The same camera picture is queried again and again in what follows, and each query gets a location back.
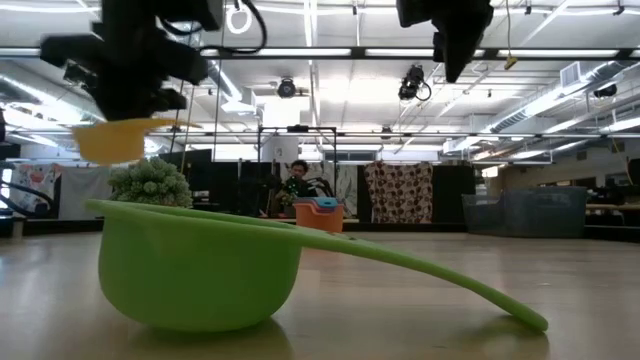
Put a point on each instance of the black stand frame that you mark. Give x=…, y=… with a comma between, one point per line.
x=297, y=128

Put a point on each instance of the grey plastic basket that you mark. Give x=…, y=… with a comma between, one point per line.
x=525, y=212

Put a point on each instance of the orange measuring cup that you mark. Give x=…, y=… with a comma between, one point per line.
x=317, y=220

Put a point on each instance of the green measuring cup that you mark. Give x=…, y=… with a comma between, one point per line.
x=200, y=270

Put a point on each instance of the black overhead crossbar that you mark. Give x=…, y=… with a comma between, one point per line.
x=357, y=52

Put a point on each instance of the black ceiling spotlights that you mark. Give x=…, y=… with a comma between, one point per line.
x=75, y=75

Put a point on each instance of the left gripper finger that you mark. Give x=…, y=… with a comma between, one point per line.
x=167, y=100
x=125, y=105

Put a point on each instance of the grey cloth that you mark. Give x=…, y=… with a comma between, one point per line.
x=85, y=192

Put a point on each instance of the round black ceiling fixture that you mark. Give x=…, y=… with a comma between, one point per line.
x=286, y=88

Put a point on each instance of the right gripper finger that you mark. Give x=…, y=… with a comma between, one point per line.
x=472, y=45
x=450, y=55

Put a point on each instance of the floral cloth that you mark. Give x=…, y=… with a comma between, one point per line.
x=345, y=185
x=35, y=187

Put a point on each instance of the black ceiling-mounted camera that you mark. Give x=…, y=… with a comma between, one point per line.
x=412, y=82

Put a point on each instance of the teal measuring cup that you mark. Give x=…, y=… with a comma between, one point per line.
x=326, y=202

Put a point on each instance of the brown dotted curtain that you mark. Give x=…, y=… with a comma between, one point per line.
x=400, y=192

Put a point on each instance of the person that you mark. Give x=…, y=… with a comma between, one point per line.
x=299, y=187

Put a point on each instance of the black partition panel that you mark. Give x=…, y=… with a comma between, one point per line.
x=220, y=185
x=452, y=195

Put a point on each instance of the yellow measuring cup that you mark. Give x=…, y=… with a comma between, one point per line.
x=110, y=142

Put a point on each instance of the green plant in white pot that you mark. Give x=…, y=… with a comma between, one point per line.
x=150, y=182

